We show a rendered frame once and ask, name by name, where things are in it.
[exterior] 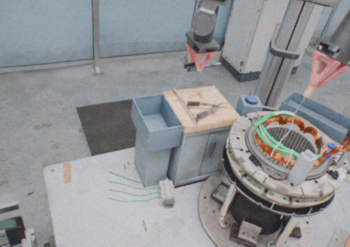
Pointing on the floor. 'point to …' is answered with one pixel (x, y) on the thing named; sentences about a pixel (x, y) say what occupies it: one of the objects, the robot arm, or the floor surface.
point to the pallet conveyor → (15, 229)
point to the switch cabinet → (258, 30)
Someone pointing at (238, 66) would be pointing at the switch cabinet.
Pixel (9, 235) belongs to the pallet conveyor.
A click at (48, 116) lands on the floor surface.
